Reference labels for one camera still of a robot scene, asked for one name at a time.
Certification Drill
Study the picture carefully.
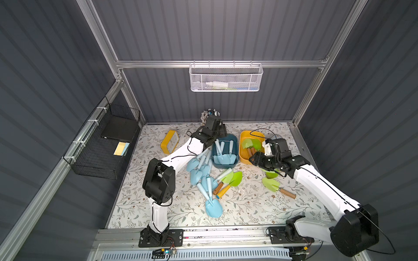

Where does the black notebook in basket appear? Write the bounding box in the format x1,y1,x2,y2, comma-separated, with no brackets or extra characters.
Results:
101,116,139,142

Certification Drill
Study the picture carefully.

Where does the yellow storage box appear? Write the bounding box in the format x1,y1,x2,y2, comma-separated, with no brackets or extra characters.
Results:
239,130,265,165

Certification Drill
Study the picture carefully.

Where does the bundle of colored pencils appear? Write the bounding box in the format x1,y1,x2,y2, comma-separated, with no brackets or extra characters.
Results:
200,109,220,125

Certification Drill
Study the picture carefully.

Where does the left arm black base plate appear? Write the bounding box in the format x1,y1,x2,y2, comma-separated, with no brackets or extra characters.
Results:
138,225,184,248

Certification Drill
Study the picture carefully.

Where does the green shovel wooden handle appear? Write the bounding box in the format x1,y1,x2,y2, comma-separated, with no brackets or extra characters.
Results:
262,177,296,199
251,139,263,153

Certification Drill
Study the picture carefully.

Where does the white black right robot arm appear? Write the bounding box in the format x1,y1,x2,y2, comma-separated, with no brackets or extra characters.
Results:
249,138,379,257

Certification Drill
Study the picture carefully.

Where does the black wire wall basket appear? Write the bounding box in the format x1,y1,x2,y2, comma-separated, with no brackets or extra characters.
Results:
63,99,140,179

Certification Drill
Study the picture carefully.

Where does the green shovel brown handle front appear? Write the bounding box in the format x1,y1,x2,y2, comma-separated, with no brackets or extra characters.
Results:
242,138,253,158

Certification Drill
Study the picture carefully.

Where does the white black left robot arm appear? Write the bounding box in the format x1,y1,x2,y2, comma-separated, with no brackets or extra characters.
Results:
143,115,226,236

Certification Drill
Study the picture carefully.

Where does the yellow sticky note pad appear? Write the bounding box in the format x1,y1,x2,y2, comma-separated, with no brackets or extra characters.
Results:
113,142,130,157

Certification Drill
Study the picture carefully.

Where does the small green circuit board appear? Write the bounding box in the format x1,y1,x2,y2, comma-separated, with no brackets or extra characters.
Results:
151,248,177,260

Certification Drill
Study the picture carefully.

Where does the light blue shovel front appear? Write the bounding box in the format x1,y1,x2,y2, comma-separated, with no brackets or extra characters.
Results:
197,183,223,218

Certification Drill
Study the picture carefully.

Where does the white bottle in mesh basket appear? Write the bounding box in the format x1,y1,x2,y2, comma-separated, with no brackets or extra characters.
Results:
206,82,229,89

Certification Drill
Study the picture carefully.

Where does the white mesh wall basket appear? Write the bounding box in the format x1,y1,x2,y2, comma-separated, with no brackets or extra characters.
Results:
189,63,263,92

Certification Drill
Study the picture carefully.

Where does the light blue shovel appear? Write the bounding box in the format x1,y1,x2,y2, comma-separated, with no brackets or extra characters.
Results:
214,139,224,165
228,140,236,165
197,183,223,218

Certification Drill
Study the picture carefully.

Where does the teal storage box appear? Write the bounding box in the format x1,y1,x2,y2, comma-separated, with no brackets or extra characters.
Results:
212,134,239,169

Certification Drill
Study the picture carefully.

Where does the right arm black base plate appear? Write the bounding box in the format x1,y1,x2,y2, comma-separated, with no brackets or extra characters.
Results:
265,225,315,245

